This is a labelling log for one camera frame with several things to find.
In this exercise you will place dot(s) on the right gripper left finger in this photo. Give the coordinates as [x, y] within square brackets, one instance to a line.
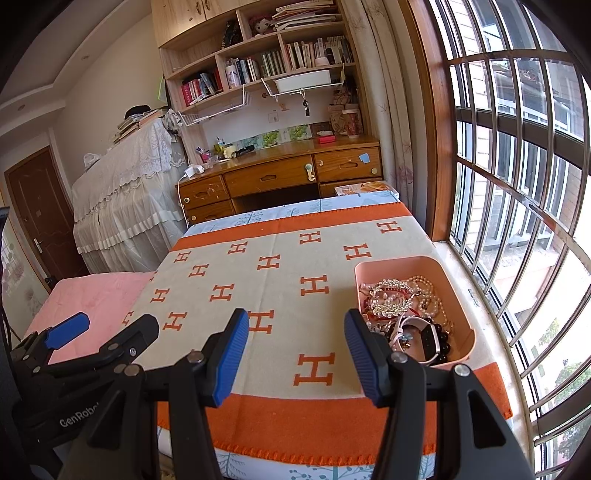
[203, 379]

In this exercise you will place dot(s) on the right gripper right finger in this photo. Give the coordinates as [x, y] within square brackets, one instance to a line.
[391, 380]

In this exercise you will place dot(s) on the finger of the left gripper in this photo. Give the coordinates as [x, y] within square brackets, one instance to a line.
[126, 346]
[56, 337]

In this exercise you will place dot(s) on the silver leaf hair comb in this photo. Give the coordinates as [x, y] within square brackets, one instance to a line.
[391, 298]

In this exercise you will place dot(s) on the pink bed sheet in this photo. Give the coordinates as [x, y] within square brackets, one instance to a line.
[107, 299]

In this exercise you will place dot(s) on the pink tray box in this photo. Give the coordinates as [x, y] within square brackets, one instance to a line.
[436, 300]

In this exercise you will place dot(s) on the orange beige H blanket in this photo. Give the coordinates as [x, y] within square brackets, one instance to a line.
[297, 398]

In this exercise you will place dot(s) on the brown wooden door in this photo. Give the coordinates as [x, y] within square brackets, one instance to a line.
[45, 216]

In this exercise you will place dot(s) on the white lace covered piano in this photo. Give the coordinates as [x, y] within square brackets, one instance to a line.
[126, 211]

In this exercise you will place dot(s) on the blue patterned bed sheet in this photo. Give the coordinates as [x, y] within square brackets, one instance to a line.
[295, 209]

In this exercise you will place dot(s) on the magazine on bed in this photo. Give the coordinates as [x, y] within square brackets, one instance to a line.
[364, 187]

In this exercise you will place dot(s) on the window metal grille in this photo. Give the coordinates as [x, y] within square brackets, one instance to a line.
[521, 218]

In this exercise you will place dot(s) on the wooden desk with drawers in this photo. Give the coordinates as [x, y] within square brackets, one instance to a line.
[292, 172]

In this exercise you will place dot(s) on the wooden bookshelf with books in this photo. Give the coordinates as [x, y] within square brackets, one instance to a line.
[210, 49]

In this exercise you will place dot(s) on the white storage tray on rack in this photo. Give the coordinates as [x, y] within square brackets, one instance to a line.
[303, 81]

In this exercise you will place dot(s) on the floral curtain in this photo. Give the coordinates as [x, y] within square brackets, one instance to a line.
[392, 94]

